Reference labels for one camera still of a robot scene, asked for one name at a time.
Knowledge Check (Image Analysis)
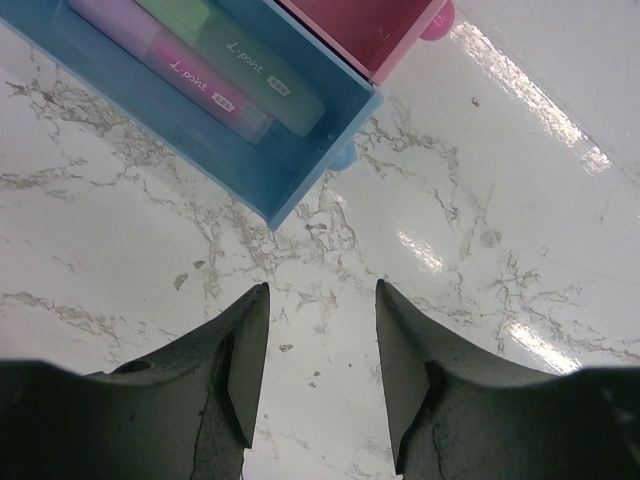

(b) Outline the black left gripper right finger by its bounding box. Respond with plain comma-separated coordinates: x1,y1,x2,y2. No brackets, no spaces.
376,281,639,479

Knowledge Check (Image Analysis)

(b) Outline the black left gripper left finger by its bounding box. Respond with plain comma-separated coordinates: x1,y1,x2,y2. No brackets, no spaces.
1,283,270,479

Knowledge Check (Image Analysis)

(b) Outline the blue plastic bin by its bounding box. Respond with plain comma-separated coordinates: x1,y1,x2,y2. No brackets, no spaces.
1,1,382,229

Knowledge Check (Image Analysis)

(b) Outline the pink highlighter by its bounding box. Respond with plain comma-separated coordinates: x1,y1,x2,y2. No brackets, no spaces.
68,0,274,145

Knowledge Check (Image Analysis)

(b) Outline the pink plastic bin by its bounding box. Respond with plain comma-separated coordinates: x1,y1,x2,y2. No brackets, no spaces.
280,0,455,86

